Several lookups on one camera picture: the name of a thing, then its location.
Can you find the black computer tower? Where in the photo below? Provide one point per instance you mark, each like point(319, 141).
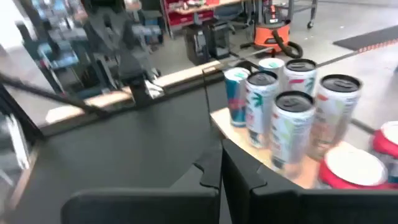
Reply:
point(217, 39)
point(196, 43)

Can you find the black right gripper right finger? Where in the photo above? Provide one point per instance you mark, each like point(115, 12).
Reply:
point(280, 208)

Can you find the red Fanta can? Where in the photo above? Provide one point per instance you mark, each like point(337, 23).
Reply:
point(354, 168)
point(388, 137)

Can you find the grey cart leg with caster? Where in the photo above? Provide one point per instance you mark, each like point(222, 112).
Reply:
point(311, 15)

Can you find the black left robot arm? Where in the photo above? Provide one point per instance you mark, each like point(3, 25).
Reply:
point(127, 62)

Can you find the orange shop vacuum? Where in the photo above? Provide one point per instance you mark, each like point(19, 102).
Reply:
point(270, 35)

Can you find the black table mat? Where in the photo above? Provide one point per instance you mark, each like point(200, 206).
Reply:
point(124, 149)

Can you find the wooden shelf with black frame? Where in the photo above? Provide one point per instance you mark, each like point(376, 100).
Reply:
point(237, 133)

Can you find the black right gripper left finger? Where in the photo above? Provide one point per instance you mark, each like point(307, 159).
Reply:
point(140, 208)

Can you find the black floor mat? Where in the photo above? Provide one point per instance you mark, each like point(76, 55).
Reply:
point(367, 37)

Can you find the blue silver Red Bull can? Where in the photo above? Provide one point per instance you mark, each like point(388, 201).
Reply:
point(235, 99)

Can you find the tall white black-lid can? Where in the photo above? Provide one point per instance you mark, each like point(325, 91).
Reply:
point(300, 81)
point(335, 118)
point(259, 109)
point(290, 133)

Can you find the red workshop shelving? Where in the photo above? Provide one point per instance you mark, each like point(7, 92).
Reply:
point(192, 14)

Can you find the green white can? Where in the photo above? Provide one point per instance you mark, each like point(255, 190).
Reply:
point(272, 64)

